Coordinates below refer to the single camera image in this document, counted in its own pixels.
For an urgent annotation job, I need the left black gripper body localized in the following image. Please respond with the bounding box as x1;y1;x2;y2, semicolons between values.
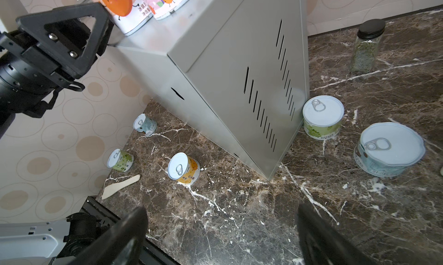
1;3;114;120

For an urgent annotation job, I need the glass jar black lid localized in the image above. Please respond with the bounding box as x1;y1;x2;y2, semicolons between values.
350;19;386;74

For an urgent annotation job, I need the brown orange label can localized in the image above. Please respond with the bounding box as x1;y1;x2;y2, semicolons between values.
92;0;153;36

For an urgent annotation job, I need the teal flat can right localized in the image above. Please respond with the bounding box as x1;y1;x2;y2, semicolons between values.
354;122;426;177

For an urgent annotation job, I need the wooden spatula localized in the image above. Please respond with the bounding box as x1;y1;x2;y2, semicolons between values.
102;175;141;199

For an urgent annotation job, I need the teal label can left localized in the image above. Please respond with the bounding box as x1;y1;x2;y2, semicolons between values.
133;113;157;137

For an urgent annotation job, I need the grey metal cabinet box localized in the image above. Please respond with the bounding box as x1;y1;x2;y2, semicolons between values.
114;0;309;179

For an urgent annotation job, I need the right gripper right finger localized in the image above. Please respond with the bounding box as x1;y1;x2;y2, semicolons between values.
297;203;375;265

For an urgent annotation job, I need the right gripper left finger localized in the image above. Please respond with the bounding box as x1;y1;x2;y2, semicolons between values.
70;206;148;265

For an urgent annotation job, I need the yellow label can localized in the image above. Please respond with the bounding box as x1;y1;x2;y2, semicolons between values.
167;152;201;185

